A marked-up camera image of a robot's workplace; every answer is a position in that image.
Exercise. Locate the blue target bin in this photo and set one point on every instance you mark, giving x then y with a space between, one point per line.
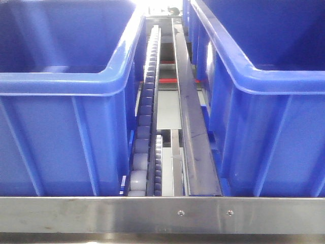
261 64

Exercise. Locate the blue bin left side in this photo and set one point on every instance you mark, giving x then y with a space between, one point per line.
70 72

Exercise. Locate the white roller conveyor track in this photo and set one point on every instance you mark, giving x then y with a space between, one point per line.
145 178

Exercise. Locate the steel divider rail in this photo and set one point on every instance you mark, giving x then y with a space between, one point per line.
200 170

